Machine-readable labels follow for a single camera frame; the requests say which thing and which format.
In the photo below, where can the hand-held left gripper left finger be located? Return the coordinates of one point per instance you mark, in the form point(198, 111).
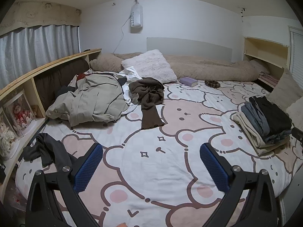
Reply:
point(88, 167)

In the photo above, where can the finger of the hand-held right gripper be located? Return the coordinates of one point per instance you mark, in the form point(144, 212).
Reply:
point(298, 134)

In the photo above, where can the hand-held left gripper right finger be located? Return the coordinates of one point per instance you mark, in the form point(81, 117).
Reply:
point(214, 167)

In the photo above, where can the dark grey garment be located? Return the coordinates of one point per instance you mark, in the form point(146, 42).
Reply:
point(47, 151)

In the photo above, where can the beige fluffy cushion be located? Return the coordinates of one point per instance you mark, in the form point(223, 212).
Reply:
point(296, 113)
point(284, 89)

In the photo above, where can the blue folded jeans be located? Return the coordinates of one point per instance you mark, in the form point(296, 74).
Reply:
point(277, 138)

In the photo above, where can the black folded garment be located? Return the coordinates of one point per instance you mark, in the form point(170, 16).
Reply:
point(272, 113)

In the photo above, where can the grey folded garment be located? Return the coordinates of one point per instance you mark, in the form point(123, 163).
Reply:
point(254, 115)

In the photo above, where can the cream folded garment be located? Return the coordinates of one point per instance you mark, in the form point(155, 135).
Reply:
point(248, 132)

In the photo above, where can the pink folded cloth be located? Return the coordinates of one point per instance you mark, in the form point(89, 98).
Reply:
point(268, 79)

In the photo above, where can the bear print bed sheet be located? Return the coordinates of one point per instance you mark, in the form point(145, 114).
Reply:
point(151, 151)

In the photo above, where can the beige jacket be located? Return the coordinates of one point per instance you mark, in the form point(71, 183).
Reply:
point(94, 94)

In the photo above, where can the black crumpled cloth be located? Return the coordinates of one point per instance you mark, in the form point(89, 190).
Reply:
point(64, 91)

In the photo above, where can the white window blinds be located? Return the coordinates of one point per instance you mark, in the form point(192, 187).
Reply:
point(297, 52)

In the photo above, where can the brown scrunchie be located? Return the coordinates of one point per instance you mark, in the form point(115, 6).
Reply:
point(212, 83)

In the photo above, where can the white doll display box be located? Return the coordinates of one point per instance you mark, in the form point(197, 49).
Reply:
point(6, 134)

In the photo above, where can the purple book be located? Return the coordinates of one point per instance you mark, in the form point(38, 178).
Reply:
point(188, 81)

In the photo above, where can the brown knit sweater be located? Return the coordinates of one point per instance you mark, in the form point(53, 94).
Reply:
point(149, 99)

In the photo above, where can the cream bedside shelf unit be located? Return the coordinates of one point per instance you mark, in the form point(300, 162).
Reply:
point(265, 49)

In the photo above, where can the red cloth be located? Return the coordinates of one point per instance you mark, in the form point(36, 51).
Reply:
point(81, 76)

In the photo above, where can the long beige body pillow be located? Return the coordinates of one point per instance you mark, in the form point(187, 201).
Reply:
point(201, 67)

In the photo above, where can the white shirt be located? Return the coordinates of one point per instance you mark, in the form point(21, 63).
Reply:
point(130, 73)

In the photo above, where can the curved wooden bedside shelf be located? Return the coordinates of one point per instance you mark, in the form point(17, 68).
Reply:
point(30, 75)

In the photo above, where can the white fluffy pillow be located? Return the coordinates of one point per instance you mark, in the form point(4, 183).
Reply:
point(149, 63)

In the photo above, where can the white headboard panel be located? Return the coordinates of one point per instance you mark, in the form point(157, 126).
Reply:
point(189, 47)

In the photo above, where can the grey curtain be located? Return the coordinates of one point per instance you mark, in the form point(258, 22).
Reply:
point(42, 47)

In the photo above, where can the white hanging bag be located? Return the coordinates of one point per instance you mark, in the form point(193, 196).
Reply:
point(136, 16)

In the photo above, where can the beige printed valance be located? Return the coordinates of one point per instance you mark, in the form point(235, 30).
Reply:
point(35, 14)

